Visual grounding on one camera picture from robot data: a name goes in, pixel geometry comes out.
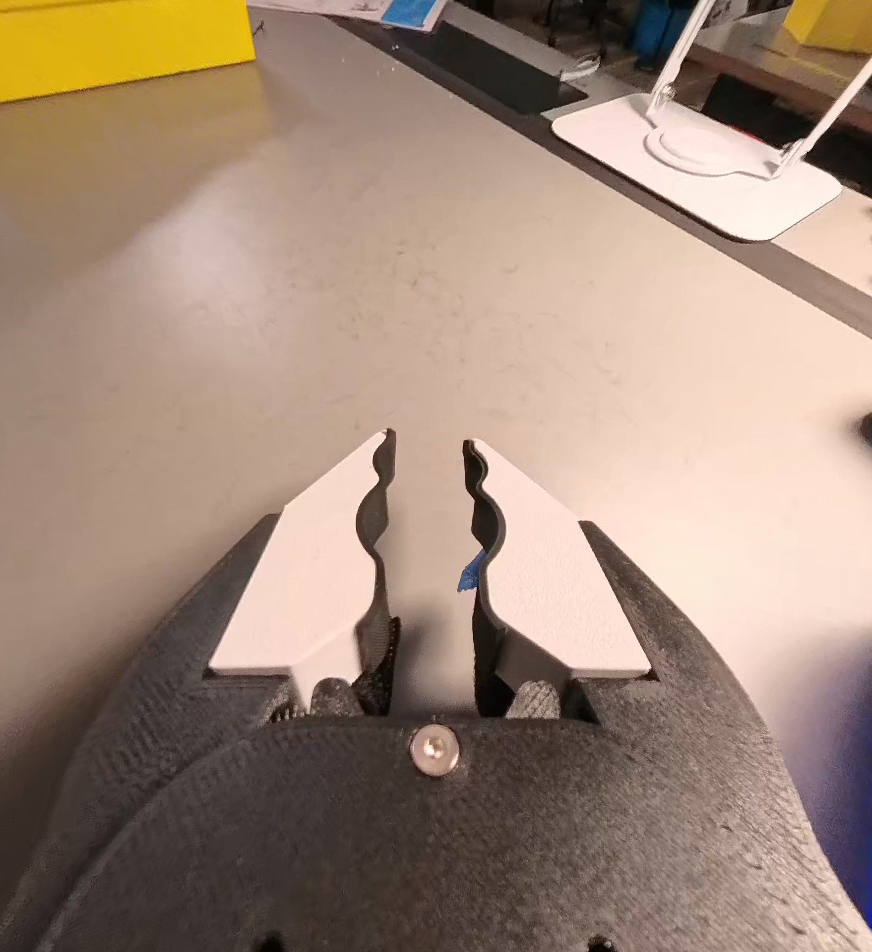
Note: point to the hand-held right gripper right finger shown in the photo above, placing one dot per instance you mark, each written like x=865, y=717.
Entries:
x=547, y=595

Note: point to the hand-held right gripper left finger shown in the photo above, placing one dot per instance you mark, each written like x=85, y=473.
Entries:
x=309, y=595

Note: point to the yellow plastic bin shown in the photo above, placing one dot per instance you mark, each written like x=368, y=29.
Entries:
x=108, y=44

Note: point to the white desk lamp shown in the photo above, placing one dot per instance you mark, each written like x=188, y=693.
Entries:
x=629, y=141

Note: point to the black flat mat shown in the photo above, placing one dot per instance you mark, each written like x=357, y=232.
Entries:
x=495, y=67

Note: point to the small yellow bin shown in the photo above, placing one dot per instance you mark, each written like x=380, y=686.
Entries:
x=853, y=22

